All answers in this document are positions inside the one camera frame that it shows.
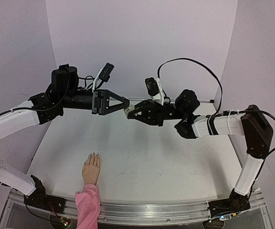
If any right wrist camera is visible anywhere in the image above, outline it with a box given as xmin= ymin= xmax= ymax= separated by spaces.
xmin=145 ymin=77 xmax=165 ymax=105

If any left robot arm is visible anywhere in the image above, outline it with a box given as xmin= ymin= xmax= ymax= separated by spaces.
xmin=0 ymin=63 xmax=130 ymax=214

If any mannequin hand with nails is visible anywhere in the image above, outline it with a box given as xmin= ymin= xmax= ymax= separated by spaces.
xmin=82 ymin=153 xmax=101 ymax=185

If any aluminium front frame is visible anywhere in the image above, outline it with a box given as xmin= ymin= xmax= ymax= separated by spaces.
xmin=0 ymin=190 xmax=273 ymax=229

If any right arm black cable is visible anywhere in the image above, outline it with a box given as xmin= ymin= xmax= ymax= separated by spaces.
xmin=157 ymin=57 xmax=275 ymax=156

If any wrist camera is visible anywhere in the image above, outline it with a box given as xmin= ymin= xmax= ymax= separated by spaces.
xmin=92 ymin=62 xmax=115 ymax=92
xmin=145 ymin=77 xmax=165 ymax=105

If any clear nail polish bottle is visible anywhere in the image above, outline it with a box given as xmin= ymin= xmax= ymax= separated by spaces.
xmin=124 ymin=105 xmax=135 ymax=116

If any pink sleeve cloth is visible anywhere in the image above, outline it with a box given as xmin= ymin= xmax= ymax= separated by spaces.
xmin=75 ymin=184 xmax=101 ymax=229

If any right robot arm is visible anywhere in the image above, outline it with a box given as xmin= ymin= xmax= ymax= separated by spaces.
xmin=125 ymin=89 xmax=273 ymax=220

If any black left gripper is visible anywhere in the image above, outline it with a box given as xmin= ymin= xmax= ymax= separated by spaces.
xmin=61 ymin=89 xmax=132 ymax=115

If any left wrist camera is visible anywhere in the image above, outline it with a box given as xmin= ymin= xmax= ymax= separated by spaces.
xmin=92 ymin=62 xmax=115 ymax=92

